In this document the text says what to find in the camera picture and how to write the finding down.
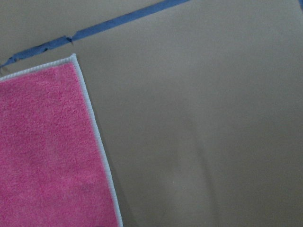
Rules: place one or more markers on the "pink towel white trim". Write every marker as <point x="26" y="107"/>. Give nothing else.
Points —
<point x="53" y="168"/>

